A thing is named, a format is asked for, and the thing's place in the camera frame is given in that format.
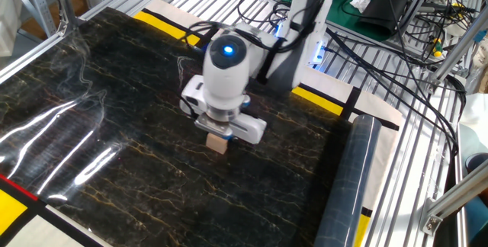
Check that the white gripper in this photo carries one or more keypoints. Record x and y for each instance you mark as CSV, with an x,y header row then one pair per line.
x,y
251,127

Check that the small wooden cube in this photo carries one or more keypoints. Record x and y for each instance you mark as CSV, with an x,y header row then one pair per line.
x,y
216,143

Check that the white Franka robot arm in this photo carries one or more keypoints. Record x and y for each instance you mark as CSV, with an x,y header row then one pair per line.
x,y
297,10

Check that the black marble pattern sheet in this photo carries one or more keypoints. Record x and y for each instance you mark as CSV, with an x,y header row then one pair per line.
x,y
190,163

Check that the crumpled white paper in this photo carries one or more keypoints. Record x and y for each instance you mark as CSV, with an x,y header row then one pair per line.
x,y
360,4

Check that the black pouch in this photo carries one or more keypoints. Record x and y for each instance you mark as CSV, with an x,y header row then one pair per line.
x,y
385,10

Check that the yellow green screwdriver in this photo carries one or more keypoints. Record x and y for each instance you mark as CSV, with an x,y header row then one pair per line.
x,y
437,49

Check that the perforated grey steel upright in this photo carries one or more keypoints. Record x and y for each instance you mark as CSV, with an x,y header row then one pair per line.
x,y
38,3

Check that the teal bin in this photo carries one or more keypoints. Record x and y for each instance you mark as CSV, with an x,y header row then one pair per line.
x,y
476,216

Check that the silver wrist camera blue end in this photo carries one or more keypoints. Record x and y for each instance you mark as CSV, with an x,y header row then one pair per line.
x,y
215,127

